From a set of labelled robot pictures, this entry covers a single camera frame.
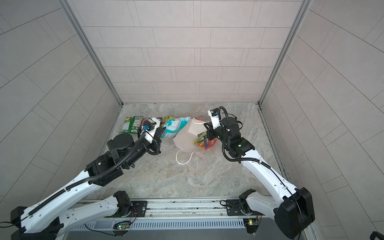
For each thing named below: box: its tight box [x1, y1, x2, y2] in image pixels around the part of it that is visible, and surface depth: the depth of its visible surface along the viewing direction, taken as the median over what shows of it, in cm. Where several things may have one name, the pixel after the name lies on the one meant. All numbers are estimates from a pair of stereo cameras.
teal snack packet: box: [160, 117, 192, 140], surface depth 63 cm
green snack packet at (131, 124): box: [119, 116, 143, 134], surface depth 101 cm
